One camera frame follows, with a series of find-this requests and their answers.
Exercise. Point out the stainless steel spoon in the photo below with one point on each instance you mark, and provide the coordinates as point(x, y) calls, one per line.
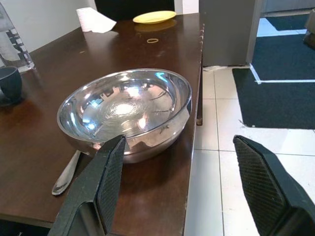
point(61, 183)

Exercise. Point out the white paper towel roll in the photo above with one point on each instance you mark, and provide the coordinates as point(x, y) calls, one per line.
point(91, 20)

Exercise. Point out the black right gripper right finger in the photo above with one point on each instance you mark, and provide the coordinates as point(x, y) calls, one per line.
point(270, 186)

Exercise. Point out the dark grey cup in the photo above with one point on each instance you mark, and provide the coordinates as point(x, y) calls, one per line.
point(9, 83)

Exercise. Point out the yellow plate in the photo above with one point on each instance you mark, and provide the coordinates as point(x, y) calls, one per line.
point(155, 17)

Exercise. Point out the clear plastic container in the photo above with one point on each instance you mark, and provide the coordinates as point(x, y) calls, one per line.
point(12, 44)

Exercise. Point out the dark brown wooden table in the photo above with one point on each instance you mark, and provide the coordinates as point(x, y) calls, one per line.
point(37, 147)

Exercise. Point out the tan rubber band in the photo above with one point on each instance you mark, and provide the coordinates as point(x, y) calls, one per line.
point(147, 40)

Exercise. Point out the grey cabinet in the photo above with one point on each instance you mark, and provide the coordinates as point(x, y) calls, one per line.
point(226, 32)

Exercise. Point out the brown cardboard box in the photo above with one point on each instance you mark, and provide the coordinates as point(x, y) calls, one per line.
point(310, 29)

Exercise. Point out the large dark floor mat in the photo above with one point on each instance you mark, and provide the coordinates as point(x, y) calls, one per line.
point(278, 103)

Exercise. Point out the shiny stainless steel bowl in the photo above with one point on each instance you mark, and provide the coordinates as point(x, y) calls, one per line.
point(123, 103)

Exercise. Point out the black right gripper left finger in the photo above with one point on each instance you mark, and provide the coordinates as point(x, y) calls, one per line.
point(86, 196)

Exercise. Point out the black chair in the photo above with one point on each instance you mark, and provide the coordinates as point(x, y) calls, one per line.
point(133, 7)

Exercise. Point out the dark floor mat white edged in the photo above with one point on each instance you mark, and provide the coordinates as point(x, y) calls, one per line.
point(283, 56)

